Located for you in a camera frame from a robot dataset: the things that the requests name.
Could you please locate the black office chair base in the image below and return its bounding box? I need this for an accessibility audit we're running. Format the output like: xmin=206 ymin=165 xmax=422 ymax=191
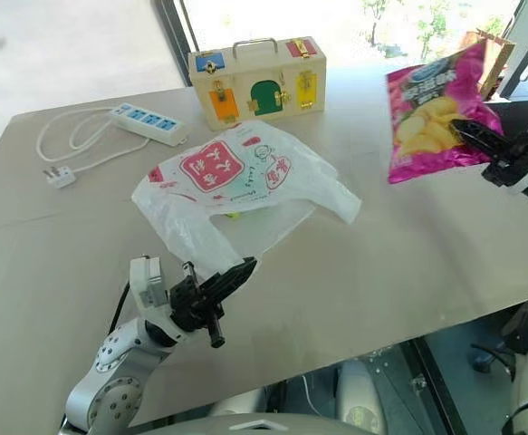
xmin=468 ymin=333 xmax=519 ymax=376

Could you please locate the pink potato chip bag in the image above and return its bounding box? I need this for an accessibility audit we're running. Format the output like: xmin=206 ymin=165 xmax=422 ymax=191
xmin=384 ymin=42 xmax=505 ymax=185

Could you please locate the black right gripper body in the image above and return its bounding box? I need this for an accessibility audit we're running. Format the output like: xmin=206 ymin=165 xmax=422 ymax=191
xmin=481 ymin=126 xmax=528 ymax=189

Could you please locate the wooden lock box with handle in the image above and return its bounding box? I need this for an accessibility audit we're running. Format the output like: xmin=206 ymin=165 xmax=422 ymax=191
xmin=187 ymin=37 xmax=329 ymax=133

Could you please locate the white power cord with plug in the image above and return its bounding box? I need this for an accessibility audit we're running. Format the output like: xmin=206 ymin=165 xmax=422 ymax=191
xmin=36 ymin=106 xmax=152 ymax=190

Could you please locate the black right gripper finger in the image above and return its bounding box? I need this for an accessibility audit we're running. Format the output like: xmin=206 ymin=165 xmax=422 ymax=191
xmin=458 ymin=134 xmax=504 ymax=163
xmin=448 ymin=118 xmax=509 ymax=151

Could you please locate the dark window frame post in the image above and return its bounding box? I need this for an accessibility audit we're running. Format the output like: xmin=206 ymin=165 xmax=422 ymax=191
xmin=150 ymin=0 xmax=198 ymax=88

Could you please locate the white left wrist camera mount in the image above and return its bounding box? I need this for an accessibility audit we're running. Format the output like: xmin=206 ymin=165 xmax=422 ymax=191
xmin=129 ymin=256 xmax=175 ymax=324

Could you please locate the brown paper bag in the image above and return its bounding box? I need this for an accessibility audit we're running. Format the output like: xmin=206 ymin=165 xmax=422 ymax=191
xmin=468 ymin=27 xmax=517 ymax=101

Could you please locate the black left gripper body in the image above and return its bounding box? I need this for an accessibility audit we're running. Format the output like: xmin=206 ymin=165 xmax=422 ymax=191
xmin=168 ymin=261 xmax=226 ymax=350

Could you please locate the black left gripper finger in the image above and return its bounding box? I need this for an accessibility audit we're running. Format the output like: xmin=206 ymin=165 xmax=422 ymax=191
xmin=198 ymin=256 xmax=257 ymax=296
xmin=206 ymin=262 xmax=258 ymax=309

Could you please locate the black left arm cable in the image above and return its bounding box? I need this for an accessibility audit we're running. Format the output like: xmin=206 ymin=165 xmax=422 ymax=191
xmin=108 ymin=279 xmax=132 ymax=334

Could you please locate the white blue power strip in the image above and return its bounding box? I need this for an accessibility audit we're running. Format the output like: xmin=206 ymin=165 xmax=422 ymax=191
xmin=108 ymin=102 xmax=192 ymax=148

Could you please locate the white printed plastic bag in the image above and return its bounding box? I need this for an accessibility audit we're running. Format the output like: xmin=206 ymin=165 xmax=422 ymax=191
xmin=130 ymin=119 xmax=364 ymax=278

